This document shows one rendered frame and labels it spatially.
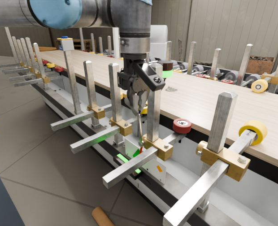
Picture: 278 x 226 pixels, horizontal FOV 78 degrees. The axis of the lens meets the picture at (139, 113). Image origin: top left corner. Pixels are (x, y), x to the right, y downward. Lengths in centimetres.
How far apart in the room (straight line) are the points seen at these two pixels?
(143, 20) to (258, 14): 564
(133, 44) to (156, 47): 399
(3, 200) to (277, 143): 148
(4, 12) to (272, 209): 103
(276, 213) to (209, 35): 539
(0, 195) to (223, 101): 132
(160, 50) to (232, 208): 397
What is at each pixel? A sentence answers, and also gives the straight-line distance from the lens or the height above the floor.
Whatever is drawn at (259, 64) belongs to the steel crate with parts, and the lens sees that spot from 511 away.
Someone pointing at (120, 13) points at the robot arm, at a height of 132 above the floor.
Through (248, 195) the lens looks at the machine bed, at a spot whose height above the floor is 68.
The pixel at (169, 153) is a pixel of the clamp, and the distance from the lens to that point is 70.
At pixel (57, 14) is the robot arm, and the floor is 131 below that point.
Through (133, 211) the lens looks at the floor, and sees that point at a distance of 154.
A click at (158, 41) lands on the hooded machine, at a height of 94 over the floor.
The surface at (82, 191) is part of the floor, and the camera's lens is 172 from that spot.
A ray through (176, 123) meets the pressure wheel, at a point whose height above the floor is 91.
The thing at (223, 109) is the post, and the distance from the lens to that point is 48.
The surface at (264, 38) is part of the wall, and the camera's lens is 616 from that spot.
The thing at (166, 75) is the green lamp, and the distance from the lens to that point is 62.
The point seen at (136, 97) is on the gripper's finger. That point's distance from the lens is 56.
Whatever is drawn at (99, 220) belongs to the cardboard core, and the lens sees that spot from 145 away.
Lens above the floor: 130
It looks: 27 degrees down
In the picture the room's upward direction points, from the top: straight up
